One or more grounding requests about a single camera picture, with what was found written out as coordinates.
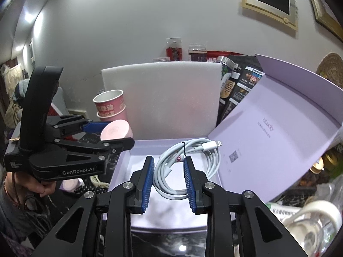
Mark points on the white green medicine box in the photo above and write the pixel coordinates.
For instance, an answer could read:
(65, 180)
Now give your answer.
(284, 209)

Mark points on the clear jar dark contents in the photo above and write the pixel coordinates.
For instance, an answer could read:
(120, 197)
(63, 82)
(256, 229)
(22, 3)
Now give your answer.
(197, 55)

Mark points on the pile of hanging clothes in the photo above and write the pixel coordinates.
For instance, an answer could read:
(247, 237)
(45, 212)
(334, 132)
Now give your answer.
(13, 99)

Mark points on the pink paper cup red band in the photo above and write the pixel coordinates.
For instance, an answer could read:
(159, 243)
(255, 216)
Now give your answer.
(109, 104)

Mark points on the clear jar red contents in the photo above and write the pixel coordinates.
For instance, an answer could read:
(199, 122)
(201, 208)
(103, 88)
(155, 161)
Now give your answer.
(174, 50)

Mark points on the white foam board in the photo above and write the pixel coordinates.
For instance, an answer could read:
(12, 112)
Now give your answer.
(166, 96)

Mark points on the woven round mat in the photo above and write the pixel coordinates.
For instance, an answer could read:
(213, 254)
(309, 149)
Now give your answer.
(331, 68)

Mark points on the red snack bag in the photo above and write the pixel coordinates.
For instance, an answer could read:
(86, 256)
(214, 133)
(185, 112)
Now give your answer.
(215, 54)

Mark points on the gold picture frame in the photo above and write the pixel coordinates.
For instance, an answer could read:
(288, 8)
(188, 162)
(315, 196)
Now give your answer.
(324, 10)

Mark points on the lavender gift box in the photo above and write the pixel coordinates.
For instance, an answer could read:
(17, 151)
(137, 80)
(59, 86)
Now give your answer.
(254, 107)

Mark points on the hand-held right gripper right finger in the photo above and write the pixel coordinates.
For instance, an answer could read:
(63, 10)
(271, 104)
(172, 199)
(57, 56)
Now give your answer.
(190, 184)

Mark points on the person's left forearm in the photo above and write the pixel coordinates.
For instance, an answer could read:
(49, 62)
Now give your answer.
(6, 190)

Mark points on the black snack bag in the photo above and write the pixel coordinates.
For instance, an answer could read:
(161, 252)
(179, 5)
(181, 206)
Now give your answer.
(246, 85)

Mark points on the gold lidded jar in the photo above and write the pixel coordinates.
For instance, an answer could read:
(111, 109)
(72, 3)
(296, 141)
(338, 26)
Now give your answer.
(317, 166)

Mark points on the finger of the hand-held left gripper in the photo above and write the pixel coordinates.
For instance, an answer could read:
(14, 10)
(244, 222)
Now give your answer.
(95, 126)
(120, 143)

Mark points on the thick pink round compact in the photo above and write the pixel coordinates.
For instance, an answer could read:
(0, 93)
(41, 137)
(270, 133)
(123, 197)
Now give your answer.
(115, 129)

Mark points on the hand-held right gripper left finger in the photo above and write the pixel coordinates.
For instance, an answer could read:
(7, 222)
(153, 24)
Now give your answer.
(148, 182)

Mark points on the cream hair claw clip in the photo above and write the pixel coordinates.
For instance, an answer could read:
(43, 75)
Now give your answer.
(99, 180)

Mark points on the person's left hand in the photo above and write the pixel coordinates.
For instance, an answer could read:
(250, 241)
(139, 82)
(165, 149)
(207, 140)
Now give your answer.
(34, 186)

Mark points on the pink paper cup panda print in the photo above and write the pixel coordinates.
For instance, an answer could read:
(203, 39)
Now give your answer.
(115, 116)

